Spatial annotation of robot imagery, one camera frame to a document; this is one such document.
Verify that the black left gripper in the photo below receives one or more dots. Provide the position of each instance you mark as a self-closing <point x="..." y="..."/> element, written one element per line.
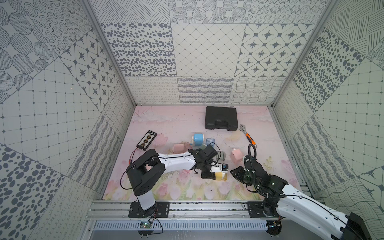
<point x="208" y="173"/>

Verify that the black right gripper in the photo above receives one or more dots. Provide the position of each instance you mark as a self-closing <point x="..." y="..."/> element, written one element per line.
<point x="238" y="173"/>

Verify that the yellow pencil sharpener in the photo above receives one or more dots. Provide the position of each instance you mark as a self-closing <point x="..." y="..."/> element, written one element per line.
<point x="221" y="176"/>

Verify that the pink pencil sharpener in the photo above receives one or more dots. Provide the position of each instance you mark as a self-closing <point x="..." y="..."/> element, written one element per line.
<point x="181" y="148"/>
<point x="236" y="156"/>

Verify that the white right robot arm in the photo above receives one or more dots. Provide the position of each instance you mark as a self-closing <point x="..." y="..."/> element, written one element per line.
<point x="283" y="199"/>

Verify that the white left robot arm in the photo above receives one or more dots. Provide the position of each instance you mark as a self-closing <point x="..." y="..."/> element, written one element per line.
<point x="145" y="172"/>

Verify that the grey-green transparent tray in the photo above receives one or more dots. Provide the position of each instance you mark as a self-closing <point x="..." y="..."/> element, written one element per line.
<point x="221" y="156"/>

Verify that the black plastic tool case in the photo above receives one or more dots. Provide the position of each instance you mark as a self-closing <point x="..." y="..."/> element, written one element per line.
<point x="221" y="118"/>

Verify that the black connector board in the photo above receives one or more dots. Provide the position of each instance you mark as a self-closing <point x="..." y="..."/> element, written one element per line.
<point x="145" y="142"/>

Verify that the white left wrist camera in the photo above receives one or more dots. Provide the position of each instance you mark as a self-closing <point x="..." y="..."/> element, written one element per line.
<point x="220" y="168"/>

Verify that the orange handled adjustable wrench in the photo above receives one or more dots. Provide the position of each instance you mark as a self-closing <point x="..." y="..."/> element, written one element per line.
<point x="242" y="128"/>

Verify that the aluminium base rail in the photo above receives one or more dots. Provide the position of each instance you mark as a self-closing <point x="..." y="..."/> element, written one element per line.
<point x="170" y="215"/>

